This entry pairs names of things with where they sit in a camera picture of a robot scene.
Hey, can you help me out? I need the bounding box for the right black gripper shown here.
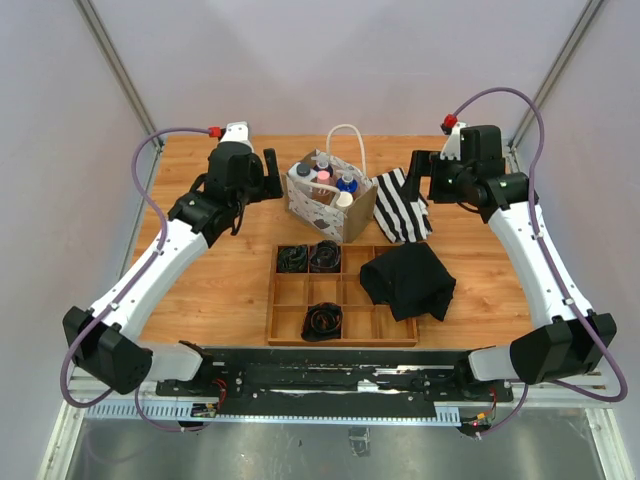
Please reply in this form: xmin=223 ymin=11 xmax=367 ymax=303
xmin=399 ymin=150 xmax=474 ymax=204

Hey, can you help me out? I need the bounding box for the black white striped cloth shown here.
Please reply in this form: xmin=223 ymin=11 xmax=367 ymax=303
xmin=372 ymin=168 xmax=432 ymax=244

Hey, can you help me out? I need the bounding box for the blue pump bottle orange base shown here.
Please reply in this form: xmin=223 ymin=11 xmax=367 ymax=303
xmin=336 ymin=170 xmax=359 ymax=198

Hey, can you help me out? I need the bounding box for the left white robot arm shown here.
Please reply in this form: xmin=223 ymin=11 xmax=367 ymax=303
xmin=62 ymin=141 xmax=283 ymax=396

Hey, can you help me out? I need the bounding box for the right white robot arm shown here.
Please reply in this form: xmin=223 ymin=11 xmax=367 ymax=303
xmin=401 ymin=123 xmax=617 ymax=400

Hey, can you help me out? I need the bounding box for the white bottle black cap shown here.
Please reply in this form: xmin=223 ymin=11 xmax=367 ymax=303
xmin=288 ymin=162 xmax=317 ymax=182

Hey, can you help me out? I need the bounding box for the clear bottle pink cap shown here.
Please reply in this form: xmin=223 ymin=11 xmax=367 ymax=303
xmin=313 ymin=170 xmax=334 ymax=205

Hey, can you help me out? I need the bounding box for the white round cap bottle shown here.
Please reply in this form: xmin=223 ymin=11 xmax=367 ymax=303
xmin=333 ymin=191 xmax=354 ymax=211

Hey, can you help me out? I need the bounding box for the rolled dark belt top left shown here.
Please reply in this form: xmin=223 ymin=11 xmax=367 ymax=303
xmin=276 ymin=245 xmax=308 ymax=273

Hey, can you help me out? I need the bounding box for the rolled dark belt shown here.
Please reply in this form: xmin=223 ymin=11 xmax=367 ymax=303
xmin=309 ymin=240 xmax=341 ymax=273
xmin=276 ymin=245 xmax=308 ymax=273

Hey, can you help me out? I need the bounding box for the rolled black orange belt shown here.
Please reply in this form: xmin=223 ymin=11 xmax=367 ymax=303
xmin=301 ymin=302 xmax=343 ymax=342

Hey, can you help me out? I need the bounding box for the wooden compartment tray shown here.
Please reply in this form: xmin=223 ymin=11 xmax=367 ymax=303
xmin=266 ymin=244 xmax=419 ymax=348

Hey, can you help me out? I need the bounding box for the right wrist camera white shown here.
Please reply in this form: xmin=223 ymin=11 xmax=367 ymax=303
xmin=441 ymin=122 xmax=467 ymax=161

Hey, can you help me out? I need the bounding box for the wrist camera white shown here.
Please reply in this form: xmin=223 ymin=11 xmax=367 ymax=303
xmin=441 ymin=122 xmax=467 ymax=161
xmin=220 ymin=121 xmax=251 ymax=147

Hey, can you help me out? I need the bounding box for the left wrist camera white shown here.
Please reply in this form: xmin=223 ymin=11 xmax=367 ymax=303
xmin=220 ymin=121 xmax=251 ymax=147

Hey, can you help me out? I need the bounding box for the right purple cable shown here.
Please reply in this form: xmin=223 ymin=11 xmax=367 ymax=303
xmin=452 ymin=87 xmax=629 ymax=441

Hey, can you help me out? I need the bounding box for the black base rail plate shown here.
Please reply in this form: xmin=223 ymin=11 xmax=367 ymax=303
xmin=156 ymin=347 xmax=514 ymax=418

